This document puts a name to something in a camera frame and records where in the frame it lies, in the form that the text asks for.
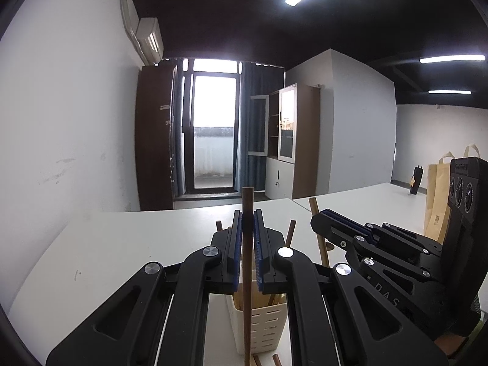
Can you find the dark brown wardrobe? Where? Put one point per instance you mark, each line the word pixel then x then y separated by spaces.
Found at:
pixel 152 141

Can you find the cream plastic utensil holder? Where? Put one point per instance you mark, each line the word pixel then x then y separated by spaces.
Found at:
pixel 267 324

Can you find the light brown chopstick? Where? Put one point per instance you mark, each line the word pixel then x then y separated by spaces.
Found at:
pixel 324 255

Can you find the grey curtain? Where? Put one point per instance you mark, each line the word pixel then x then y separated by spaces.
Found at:
pixel 259 80

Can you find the person's right hand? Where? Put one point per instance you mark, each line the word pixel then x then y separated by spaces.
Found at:
pixel 451 345

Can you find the glass balcony door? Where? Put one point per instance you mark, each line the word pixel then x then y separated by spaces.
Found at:
pixel 213 122

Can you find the brown glass-door cabinet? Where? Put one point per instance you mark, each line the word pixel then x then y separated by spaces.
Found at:
pixel 305 141

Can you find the dark brown chopstick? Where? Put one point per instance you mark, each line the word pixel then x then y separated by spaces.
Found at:
pixel 247 198

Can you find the white pipe cover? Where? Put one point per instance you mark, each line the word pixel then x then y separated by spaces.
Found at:
pixel 127 15

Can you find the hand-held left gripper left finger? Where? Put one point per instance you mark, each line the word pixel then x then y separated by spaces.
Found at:
pixel 237 259

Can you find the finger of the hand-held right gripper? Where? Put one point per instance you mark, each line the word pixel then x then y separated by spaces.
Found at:
pixel 350 220
pixel 331 230

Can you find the small black device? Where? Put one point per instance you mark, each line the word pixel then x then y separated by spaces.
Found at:
pixel 415 181

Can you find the bunch of wooden chopsticks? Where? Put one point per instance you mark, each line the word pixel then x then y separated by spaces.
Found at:
pixel 291 232

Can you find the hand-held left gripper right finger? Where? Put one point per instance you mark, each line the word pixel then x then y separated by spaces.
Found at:
pixel 260 259

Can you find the white air conditioner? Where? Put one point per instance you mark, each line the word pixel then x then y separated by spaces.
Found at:
pixel 150 38

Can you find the brown paper bag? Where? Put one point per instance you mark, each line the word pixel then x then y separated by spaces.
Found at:
pixel 436 198

